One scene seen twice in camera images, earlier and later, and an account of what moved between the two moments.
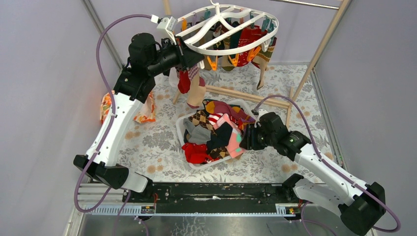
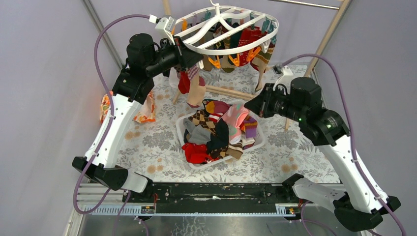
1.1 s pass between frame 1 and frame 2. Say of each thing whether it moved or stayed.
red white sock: stayed
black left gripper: stayed
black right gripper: moved
